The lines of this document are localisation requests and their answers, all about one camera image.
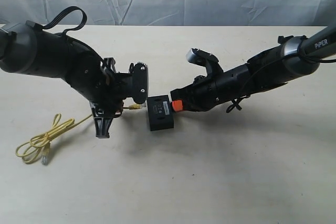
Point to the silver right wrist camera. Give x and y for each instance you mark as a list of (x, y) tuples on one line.
[(204, 59)]

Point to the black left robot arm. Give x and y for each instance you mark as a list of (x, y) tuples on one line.
[(27, 49)]

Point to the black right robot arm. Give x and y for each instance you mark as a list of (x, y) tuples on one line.
[(294, 57)]

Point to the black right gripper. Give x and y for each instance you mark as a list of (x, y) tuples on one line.
[(199, 96)]

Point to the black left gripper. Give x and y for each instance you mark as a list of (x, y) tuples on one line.
[(109, 104)]

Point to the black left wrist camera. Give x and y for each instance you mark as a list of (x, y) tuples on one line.
[(139, 82)]

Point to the black network switch box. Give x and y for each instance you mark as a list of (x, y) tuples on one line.
[(160, 113)]

